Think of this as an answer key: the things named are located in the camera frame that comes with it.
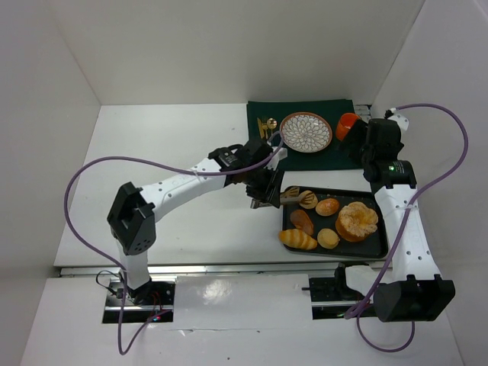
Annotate metal tongs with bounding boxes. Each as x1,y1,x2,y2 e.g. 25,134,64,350
249,185,318,210

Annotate brown oblong glazed bread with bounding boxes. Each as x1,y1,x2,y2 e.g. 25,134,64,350
290,210,314,236

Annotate small pale round bun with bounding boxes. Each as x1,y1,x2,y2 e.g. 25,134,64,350
298,190,318,210

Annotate glazed round sesame bun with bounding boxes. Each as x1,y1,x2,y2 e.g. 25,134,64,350
315,197,340,217

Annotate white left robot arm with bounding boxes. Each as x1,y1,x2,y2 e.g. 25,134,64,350
108,138,287,303

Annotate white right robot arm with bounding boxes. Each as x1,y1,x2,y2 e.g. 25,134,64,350
340,108,455,323

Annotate striped croissant bread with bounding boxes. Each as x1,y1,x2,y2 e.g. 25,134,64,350
278,229,318,251

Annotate orange mug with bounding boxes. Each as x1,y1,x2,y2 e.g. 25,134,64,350
335,113,361,141

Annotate floral patterned ceramic plate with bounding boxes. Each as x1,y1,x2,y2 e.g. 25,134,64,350
280,112,333,153

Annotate small flat round bun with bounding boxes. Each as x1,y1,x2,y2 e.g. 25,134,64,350
316,228,340,249

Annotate black baking tray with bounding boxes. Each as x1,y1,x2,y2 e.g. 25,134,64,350
278,186,388,258

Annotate gold knife green handle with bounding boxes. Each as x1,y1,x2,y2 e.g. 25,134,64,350
257,118,267,140

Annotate gold spoon green handle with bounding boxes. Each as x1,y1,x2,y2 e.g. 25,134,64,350
266,118,278,137

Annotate gold fork green handle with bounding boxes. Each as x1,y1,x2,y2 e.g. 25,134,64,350
261,117,268,133

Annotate large sugared ring bread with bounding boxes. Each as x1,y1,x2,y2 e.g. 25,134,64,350
335,201,379,242

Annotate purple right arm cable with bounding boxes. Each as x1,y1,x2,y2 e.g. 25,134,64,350
344,102,470,351

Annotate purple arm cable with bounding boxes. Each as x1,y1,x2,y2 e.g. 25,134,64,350
344,102,470,351
63,130,285,355

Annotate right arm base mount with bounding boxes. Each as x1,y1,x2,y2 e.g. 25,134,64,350
301,263,364,320

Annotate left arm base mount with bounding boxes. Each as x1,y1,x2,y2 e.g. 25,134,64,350
95,270,176,324

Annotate aluminium rail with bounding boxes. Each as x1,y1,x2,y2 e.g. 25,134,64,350
59,261,352,279

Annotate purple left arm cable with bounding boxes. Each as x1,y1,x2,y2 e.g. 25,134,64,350
63,130,285,355

